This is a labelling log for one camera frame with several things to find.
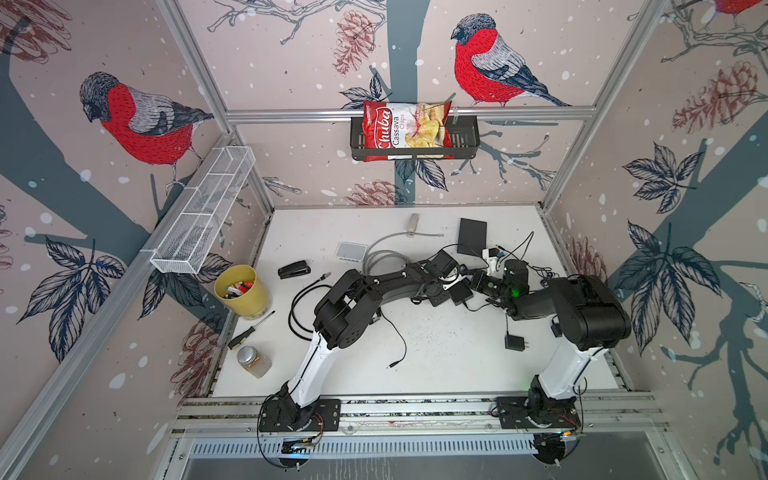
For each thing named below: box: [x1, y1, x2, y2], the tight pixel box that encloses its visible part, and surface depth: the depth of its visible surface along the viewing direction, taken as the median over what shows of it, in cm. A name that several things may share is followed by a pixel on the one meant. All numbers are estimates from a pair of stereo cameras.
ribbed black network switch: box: [449, 277, 474, 306], surface depth 92 cm
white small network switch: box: [335, 241, 368, 262], surface depth 107 cm
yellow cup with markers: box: [214, 264, 270, 321], surface depth 87 cm
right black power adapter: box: [504, 314, 530, 352], surface depth 86 cm
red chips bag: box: [362, 101, 453, 162], surface depth 90 cm
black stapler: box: [277, 260, 312, 279], surface depth 102 cm
